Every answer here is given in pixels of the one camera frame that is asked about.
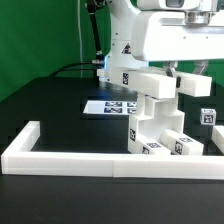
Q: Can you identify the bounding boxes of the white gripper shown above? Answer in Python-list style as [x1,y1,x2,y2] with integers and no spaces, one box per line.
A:
[131,10,224,77]

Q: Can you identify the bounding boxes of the white chair back part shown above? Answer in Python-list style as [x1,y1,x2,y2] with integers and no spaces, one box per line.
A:
[97,67,212,99]

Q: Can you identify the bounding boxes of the white chair seat part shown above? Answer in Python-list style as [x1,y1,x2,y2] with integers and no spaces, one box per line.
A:
[128,94,185,154]

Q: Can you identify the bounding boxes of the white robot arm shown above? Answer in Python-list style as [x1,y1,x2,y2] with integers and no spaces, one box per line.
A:
[87,0,224,88]

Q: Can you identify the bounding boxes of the white tag sheet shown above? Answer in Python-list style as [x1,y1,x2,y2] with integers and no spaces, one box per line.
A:
[84,100,137,115]

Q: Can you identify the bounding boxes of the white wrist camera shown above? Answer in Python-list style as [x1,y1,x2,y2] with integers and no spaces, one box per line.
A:
[137,0,200,10]

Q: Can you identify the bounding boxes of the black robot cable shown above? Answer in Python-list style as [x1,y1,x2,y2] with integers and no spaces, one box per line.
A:
[49,61,105,78]

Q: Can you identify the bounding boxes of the white thin cable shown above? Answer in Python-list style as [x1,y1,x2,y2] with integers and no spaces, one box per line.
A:
[77,0,84,79]

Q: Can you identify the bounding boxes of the white U-shaped fence frame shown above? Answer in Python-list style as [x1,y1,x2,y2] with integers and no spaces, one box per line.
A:
[1,121,224,180]

